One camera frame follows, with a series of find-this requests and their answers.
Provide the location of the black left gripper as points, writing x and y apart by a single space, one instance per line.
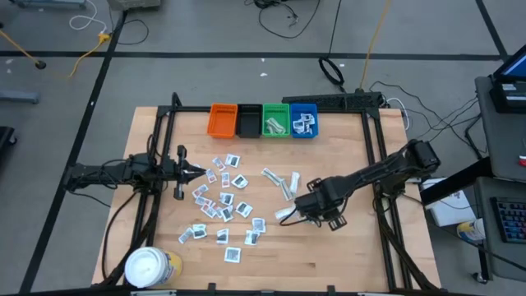
181 191

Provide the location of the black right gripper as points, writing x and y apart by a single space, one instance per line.
335 197

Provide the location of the white packet black label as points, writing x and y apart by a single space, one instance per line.
232 254
244 209
232 160
222 236
252 237
185 235
227 214
199 232
258 225
226 199
239 181

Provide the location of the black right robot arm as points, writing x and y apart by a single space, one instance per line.
382 170

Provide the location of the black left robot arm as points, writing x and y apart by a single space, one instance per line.
102 172

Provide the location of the orange plastic bin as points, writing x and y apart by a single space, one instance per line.
222 123

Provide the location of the black plastic bin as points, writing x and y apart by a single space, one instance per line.
249 123

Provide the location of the blue plastic bin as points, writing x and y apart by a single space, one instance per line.
304 108

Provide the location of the long black power strip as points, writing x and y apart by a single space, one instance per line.
328 100

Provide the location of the green plastic bin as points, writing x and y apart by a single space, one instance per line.
276 110

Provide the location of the white lid yellow wipes canister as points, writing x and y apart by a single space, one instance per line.
148 267

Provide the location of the grey desk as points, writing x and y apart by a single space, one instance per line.
501 144
501 259

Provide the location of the grey equipment box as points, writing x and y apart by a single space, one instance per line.
133 4

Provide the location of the black backlit keyboard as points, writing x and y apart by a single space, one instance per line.
511 220

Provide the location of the grey floor bar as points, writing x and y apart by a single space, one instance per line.
18 97

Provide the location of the small red object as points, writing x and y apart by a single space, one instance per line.
522 161

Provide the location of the black desktop device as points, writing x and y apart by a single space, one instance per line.
505 103

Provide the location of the open laptop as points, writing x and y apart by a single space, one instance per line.
515 67

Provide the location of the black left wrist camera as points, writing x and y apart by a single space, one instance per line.
169 170

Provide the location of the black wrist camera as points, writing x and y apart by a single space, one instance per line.
309 203
169 170

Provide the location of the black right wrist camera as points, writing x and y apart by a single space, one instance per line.
309 203

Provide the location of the black aluminium table frame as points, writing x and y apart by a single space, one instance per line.
189 109

